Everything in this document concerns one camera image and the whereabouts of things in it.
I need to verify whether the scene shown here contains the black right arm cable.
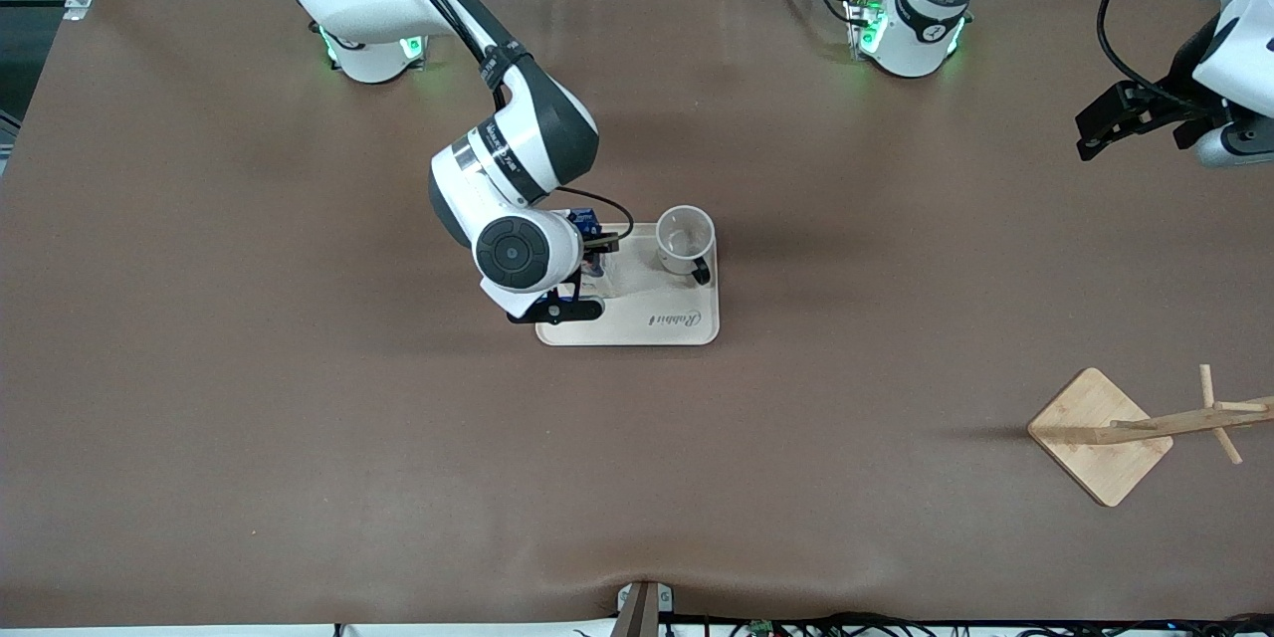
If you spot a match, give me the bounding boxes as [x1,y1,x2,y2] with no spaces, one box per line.
[353,0,636,235]

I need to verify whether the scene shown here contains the white rectangular tray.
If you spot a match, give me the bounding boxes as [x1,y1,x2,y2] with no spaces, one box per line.
[535,223,721,347]

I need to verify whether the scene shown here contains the wooden mug stand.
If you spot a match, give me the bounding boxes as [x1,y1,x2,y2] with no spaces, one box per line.
[1027,364,1274,508]

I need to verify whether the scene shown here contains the black cables along table edge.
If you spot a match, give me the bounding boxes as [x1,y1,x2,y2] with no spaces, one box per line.
[662,611,1274,637]

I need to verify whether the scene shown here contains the white smiley mug black handle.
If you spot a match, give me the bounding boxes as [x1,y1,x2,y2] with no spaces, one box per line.
[655,205,717,286]

